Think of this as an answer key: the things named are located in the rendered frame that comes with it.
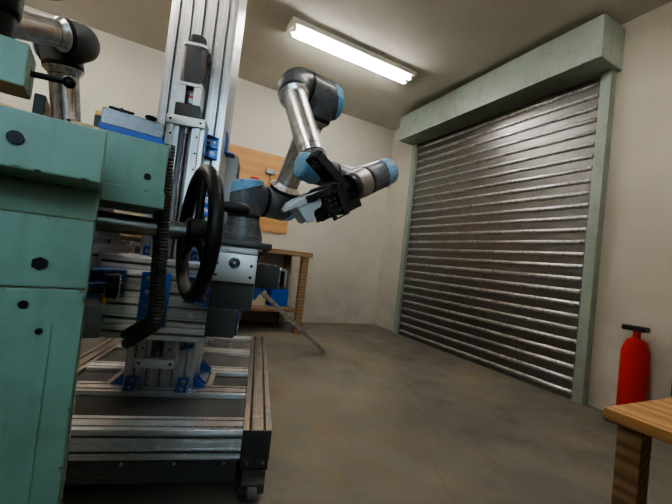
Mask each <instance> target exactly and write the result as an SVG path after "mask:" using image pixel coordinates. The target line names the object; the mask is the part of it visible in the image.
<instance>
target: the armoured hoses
mask: <svg viewBox="0 0 672 504"><path fill-rule="evenodd" d="M163 145H167V146H169V148H170V149H169V156H168V164H167V172H166V180H165V187H164V194H165V201H164V208H163V210H160V211H157V212H155V213H154V214H155V215H154V217H155V218H156V219H157V220H158V221H157V225H156V226H157V228H156V229H157V231H156V233H157V234H156V237H153V238H152V239H153V241H152V242H153V244H152V246H153V247H152V249H153V250H152V252H153V253H151V255H152V256H151V258H152V259H151V261H152V262H151V266H150V267H151V269H150V270H151V272H150V274H151V275H150V277H151V278H150V280H151V281H150V284H149V286H150V287H149V289H150V290H149V292H150V293H149V297H148V298H149V300H148V301H149V302H148V312H147V315H146V317H145V318H143V319H141V320H140V321H138V322H136V323H135V324H133V325H131V326H130V327H128V328H126V329H124V330H123V331H122V332H121V338H123V340H122V341H121V345H122V347H123V348H126V349H128V348H130V347H132V346H134V345H135V344H137V343H139V342H140V341H142V340H144V339H145V338H147V337H148V336H150V335H152V334H153V333H155V332H156V331H158V330H159V329H160V327H161V325H162V322H163V319H164V316H163V315H164V313H163V312H164V308H165V307H164V305H165V304H164V302H165V300H164V299H165V297H164V296H165V292H166V291H165V289H166V288H165V286H166V284H165V283H166V281H165V280H166V279H167V278H166V276H167V275H166V273H167V271H166V270H167V268H166V267H167V263H168V262H167V260H168V258H167V257H168V255H167V254H168V250H169V249H168V247H169V246H168V244H169V242H168V241H169V235H168V234H169V230H170V229H169V227H170V225H169V224H170V222H169V221H170V217H171V216H170V214H171V212H170V211H171V209H170V208H171V204H172V203H171V201H172V199H171V198H172V196H171V194H172V192H171V191H172V189H171V188H172V187H173V186H172V184H173V183H172V181H173V179H172V178H173V174H174V173H173V172H172V171H174V169H173V167H174V166H173V164H174V162H173V161H174V158H175V148H176V146H174V145H171V144H166V143H163Z"/></svg>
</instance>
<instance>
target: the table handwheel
mask: <svg viewBox="0 0 672 504"><path fill-rule="evenodd" d="M207 190H208V218H207V220H203V218H204V208H205V199H206V192H207ZM196 203H197V205H196ZM195 206H196V211H195V217H194V218H193V215H194V210H195ZM157 221H158V220H157V219H156V218H149V217H142V216H136V215H129V214H122V213H115V212H109V211H102V210H99V211H98V214H97V222H96V230H104V231H112V232H120V233H129V234H137V235H145V236H153V237H156V234H157V233H156V231H157V229H156V228H157V226H156V225H157ZM169 222H170V224H169V225H170V227H169V229H170V230H169V234H168V235H169V238H170V239H177V244H176V281H177V287H178V291H179V294H180V296H181V297H182V299H183V300H185V301H186V302H190V303H193V302H196V301H198V300H199V299H201V298H202V297H203V295H204V294H205V293H206V291H207V289H208V287H209V285H210V283H211V280H212V278H213V275H214V272H215V269H216V265H217V261H218V257H219V252H220V246H221V240H222V233H223V223H224V192H223V185H222V180H221V177H220V174H219V172H218V171H217V169H216V168H215V167H213V166H212V165H209V164H204V165H201V166H200V167H199V168H198V169H197V170H196V171H195V173H194V174H193V176H192V178H191V180H190V182H189V185H188V188H187V191H186V194H185V198H184V201H183V205H182V210H181V215H180V220H179V222H176V221H169ZM193 247H196V249H197V252H198V256H199V261H200V266H199V270H198V273H197V276H196V278H195V281H194V283H193V285H192V286H191V283H190V278H189V264H188V258H189V254H190V252H191V250H192V249H193Z"/></svg>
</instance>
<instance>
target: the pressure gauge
mask: <svg viewBox="0 0 672 504"><path fill-rule="evenodd" d="M120 287H121V274H107V276H106V283H105V291H104V293H101V294H100V302H103V304H104V306H107V300H108V298H116V299H118V298H119V293H120Z"/></svg>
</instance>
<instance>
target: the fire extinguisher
mask: <svg viewBox="0 0 672 504"><path fill-rule="evenodd" d="M622 329H626V330H631V331H633V335H632V337H631V338H628V339H626V340H625V341H624V343H623V345H622V347H621V351H620V362H619V374H618V385H617V396H616V405H623V404H630V403H637V402H644V401H647V393H648V381H649V370H650V358H651V353H650V350H649V347H648V344H647V342H645V341H644V340H642V339H641V332H642V333H650V330H651V329H650V328H646V327H640V326H635V325H629V324H622Z"/></svg>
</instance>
